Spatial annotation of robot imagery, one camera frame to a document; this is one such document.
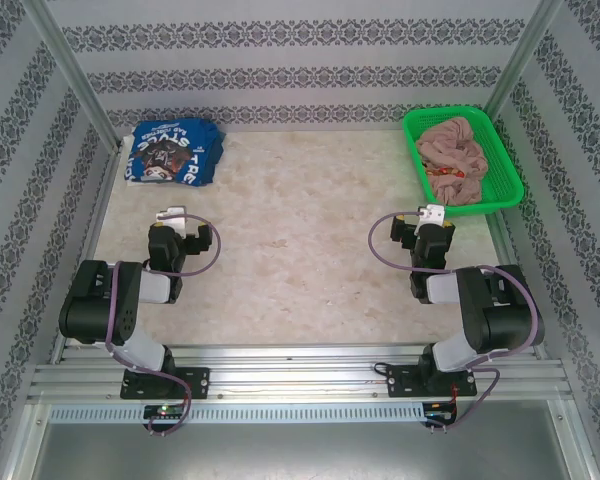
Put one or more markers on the pink t-shirt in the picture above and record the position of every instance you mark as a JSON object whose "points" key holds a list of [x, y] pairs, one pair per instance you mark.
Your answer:
{"points": [[450, 145]]}

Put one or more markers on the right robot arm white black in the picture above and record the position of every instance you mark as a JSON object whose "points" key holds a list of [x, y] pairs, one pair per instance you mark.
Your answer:
{"points": [[510, 320]]}

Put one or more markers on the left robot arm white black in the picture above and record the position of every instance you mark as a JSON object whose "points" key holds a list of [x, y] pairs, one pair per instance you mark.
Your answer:
{"points": [[95, 310]]}

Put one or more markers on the green plastic basket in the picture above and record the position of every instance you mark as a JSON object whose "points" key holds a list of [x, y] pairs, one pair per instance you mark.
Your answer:
{"points": [[505, 165]]}

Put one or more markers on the blue printed folded t-shirt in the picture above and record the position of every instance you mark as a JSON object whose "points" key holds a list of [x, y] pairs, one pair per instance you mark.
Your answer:
{"points": [[207, 150]]}

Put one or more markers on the grey metal shelf panel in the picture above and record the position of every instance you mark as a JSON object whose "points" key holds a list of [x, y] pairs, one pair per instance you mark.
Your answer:
{"points": [[300, 450]]}

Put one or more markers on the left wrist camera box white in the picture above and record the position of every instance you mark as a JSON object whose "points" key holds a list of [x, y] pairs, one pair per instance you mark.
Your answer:
{"points": [[172, 220]]}

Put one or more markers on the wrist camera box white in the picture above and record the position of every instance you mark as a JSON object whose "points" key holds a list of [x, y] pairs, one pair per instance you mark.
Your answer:
{"points": [[432, 215], [172, 220]]}

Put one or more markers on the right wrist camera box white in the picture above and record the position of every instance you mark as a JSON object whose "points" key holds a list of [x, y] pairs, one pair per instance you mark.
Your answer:
{"points": [[432, 215]]}

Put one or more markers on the aluminium side rail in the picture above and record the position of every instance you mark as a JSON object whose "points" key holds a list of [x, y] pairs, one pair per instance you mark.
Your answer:
{"points": [[507, 240], [100, 210]]}

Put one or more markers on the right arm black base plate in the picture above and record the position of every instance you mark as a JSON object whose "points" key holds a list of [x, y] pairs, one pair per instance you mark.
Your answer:
{"points": [[405, 382]]}

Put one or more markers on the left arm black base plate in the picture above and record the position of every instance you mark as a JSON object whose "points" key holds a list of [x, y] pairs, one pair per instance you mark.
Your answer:
{"points": [[195, 382]]}

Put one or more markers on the aluminium extrusion rail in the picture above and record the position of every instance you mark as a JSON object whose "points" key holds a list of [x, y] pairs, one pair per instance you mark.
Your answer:
{"points": [[290, 375]]}

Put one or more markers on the aluminium frame post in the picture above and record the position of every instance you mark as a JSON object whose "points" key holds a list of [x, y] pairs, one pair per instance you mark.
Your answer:
{"points": [[525, 50], [70, 70]]}

